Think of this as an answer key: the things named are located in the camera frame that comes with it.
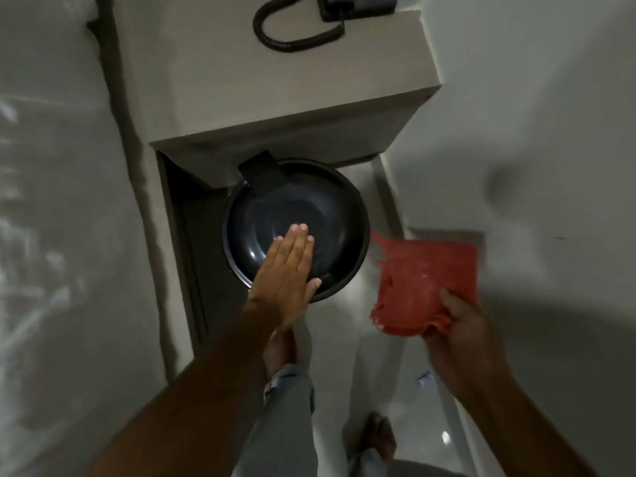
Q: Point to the person's foot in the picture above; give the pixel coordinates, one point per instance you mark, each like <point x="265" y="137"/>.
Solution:
<point x="280" y="348"/>
<point x="378" y="434"/>

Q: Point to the person's right foot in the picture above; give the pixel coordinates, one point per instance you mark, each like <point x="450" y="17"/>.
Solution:
<point x="378" y="434"/>

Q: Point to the beige bedside cabinet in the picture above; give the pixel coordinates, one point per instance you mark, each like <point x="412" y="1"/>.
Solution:
<point x="278" y="79"/>

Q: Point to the person's left hand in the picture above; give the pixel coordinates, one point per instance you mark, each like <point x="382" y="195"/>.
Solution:
<point x="283" y="278"/>

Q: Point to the person's right hand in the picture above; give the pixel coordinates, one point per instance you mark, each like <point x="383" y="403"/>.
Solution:
<point x="464" y="347"/>

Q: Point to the person's left forearm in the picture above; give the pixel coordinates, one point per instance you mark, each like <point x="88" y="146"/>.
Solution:
<point x="198" y="387"/>

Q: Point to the grey trousers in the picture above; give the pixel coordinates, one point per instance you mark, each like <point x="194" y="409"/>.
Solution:
<point x="288" y="427"/>

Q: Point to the person's right forearm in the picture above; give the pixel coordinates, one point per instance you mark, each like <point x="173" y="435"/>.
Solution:
<point x="526" y="427"/>

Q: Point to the red cloth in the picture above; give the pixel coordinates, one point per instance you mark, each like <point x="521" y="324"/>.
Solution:
<point x="422" y="283"/>

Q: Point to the black round waste bin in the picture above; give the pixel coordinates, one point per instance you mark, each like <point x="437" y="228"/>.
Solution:
<point x="298" y="213"/>

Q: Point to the person's left foot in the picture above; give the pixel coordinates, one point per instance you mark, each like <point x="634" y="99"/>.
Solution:
<point x="280" y="348"/>

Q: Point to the person's right thumb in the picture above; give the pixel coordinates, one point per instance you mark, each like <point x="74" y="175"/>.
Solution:
<point x="451" y="302"/>

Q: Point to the person's left thumb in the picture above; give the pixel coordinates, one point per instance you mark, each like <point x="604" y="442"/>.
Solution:
<point x="313" y="289"/>

